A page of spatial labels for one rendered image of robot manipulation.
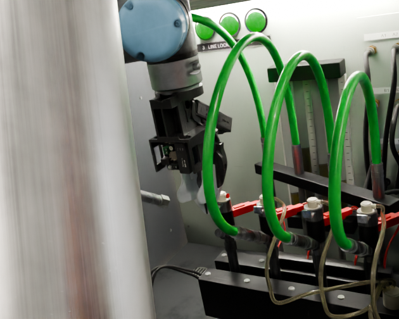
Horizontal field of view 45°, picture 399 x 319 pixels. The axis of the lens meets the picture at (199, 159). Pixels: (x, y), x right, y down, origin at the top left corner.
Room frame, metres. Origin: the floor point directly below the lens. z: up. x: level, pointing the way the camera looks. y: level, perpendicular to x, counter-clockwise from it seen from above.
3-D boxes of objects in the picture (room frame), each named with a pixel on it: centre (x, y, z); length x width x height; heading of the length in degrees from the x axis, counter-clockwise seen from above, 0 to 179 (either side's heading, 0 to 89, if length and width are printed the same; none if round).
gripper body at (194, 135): (0.69, 0.01, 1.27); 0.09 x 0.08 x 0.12; 146
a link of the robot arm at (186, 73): (0.69, 0.01, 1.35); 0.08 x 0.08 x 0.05
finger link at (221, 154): (0.70, -0.02, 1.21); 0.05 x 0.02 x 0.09; 56
